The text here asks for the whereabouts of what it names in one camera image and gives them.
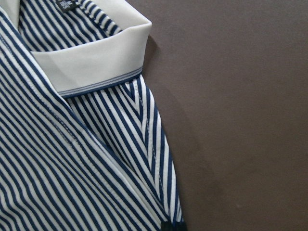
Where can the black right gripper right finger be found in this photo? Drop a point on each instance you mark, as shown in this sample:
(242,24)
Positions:
(180,226)

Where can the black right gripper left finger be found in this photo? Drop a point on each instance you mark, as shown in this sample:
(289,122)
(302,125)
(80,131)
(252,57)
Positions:
(166,226)

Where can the blue white striped polo shirt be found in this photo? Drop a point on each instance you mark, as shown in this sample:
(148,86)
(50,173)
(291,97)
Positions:
(82,146)

